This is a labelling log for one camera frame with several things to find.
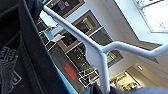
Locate white kitchen counter cabinets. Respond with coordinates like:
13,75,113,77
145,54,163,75
109,71,141,91

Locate wood framed glass door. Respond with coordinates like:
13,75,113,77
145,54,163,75
48,0,86,19
56,9,103,53

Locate white chair blue seat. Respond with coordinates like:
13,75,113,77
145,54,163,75
43,29,66,51

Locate large framed window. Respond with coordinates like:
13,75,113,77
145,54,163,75
133,0,168,34

